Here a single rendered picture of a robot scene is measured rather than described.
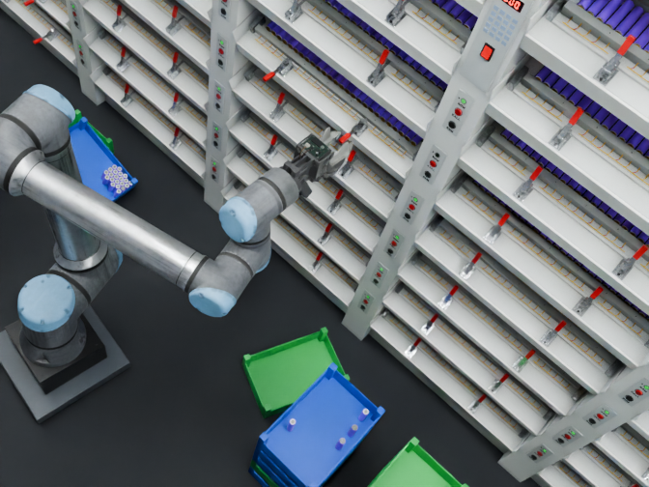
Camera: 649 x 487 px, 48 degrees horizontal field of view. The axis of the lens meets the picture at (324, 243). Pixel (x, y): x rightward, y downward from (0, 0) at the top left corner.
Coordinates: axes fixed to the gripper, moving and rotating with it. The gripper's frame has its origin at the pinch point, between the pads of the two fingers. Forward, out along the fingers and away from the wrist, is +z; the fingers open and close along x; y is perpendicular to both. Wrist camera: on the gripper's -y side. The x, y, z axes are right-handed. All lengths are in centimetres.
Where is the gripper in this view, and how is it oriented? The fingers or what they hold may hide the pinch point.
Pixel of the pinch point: (342, 142)
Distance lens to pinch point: 175.0
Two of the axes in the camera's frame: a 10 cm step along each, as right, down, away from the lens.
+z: 6.6, -5.8, 4.8
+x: -7.3, -6.4, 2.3
